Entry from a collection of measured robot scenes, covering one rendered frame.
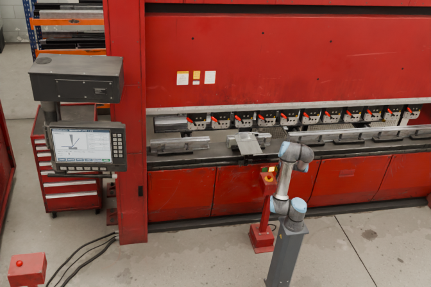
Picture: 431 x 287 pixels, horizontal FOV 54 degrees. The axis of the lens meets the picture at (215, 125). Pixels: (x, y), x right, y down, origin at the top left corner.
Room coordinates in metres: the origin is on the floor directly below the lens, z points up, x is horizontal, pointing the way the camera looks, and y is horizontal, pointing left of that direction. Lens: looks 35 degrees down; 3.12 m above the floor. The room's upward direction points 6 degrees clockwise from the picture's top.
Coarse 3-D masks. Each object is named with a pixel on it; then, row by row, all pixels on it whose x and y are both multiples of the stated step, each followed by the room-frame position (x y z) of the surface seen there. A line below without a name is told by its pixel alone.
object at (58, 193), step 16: (64, 112) 3.07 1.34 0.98; (80, 112) 3.10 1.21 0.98; (96, 112) 3.20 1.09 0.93; (32, 128) 2.78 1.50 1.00; (32, 144) 2.67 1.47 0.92; (48, 160) 2.70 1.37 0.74; (48, 192) 2.68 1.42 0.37; (64, 192) 2.72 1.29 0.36; (80, 192) 2.75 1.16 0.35; (96, 192) 2.77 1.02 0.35; (48, 208) 2.68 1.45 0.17; (64, 208) 2.71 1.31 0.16; (80, 208) 2.74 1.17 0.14; (96, 208) 2.78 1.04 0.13
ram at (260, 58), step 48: (192, 48) 2.84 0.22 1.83; (240, 48) 2.93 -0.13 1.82; (288, 48) 3.02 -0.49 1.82; (336, 48) 3.13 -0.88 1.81; (384, 48) 3.23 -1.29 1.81; (192, 96) 2.84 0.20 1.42; (240, 96) 2.94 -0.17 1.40; (288, 96) 3.04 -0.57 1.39; (336, 96) 3.16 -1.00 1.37; (384, 96) 3.27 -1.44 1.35
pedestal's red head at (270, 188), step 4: (260, 168) 2.76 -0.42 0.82; (268, 168) 2.78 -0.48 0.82; (260, 172) 2.76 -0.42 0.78; (264, 172) 2.77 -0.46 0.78; (268, 172) 2.77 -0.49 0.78; (260, 176) 2.73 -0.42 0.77; (264, 176) 2.72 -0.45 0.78; (272, 176) 2.73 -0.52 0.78; (260, 180) 2.72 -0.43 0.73; (264, 180) 2.67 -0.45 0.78; (260, 184) 2.70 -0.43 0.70; (264, 184) 2.63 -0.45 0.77; (268, 184) 2.62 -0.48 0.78; (272, 184) 2.63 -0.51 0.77; (276, 184) 2.64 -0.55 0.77; (260, 188) 2.69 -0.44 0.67; (264, 188) 2.62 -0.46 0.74; (268, 188) 2.62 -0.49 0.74; (272, 188) 2.63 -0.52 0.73; (264, 192) 2.61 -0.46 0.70; (268, 192) 2.62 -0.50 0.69; (272, 192) 2.63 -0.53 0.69
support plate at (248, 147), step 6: (240, 138) 2.92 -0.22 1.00; (252, 138) 2.94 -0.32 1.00; (240, 144) 2.84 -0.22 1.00; (246, 144) 2.85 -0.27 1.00; (252, 144) 2.86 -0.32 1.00; (258, 144) 2.86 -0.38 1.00; (240, 150) 2.76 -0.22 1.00; (246, 150) 2.77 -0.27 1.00; (252, 150) 2.78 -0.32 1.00; (258, 150) 2.78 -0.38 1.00
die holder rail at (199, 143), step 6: (168, 138) 2.86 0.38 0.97; (174, 138) 2.87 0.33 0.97; (180, 138) 2.88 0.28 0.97; (186, 138) 2.88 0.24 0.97; (192, 138) 2.89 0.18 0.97; (198, 138) 2.91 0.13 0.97; (204, 138) 2.91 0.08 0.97; (156, 144) 2.78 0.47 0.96; (168, 144) 2.81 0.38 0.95; (174, 144) 2.82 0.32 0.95; (180, 144) 2.83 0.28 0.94; (192, 144) 2.86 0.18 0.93; (198, 144) 2.87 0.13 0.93; (204, 144) 2.89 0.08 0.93; (156, 150) 2.78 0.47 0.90
